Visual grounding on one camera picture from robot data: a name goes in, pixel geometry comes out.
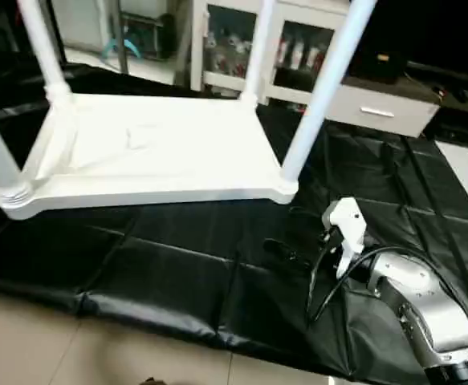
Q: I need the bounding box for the white plastic table top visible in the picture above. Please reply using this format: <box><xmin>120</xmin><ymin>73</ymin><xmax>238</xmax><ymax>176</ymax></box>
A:
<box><xmin>0</xmin><ymin>92</ymin><xmax>300</xmax><ymax>221</ymax></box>

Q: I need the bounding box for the black plastic mat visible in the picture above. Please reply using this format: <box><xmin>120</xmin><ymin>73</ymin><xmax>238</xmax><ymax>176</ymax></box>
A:
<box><xmin>0</xmin><ymin>60</ymin><xmax>468</xmax><ymax>378</ymax></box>

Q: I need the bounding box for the white drawer unit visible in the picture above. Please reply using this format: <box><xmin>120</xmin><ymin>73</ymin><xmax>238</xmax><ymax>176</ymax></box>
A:
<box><xmin>324</xmin><ymin>79</ymin><xmax>443</xmax><ymax>139</ymax></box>

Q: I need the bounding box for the black box device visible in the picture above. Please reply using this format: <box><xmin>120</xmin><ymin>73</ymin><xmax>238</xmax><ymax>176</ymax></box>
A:
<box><xmin>354</xmin><ymin>32</ymin><xmax>411</xmax><ymax>83</ymax></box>

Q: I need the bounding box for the white glass door cabinet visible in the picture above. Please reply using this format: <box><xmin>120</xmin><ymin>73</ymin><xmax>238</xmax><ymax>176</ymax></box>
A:
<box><xmin>189</xmin><ymin>0</ymin><xmax>355</xmax><ymax>107</ymax></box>

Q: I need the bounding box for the teal floor stand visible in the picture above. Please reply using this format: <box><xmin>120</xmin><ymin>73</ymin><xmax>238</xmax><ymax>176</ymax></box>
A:
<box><xmin>101</xmin><ymin>38</ymin><xmax>142</xmax><ymax>61</ymax></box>

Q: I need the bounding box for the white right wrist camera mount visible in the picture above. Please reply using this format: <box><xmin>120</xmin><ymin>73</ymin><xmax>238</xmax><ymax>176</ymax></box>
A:
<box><xmin>320</xmin><ymin>197</ymin><xmax>369</xmax><ymax>280</ymax></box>

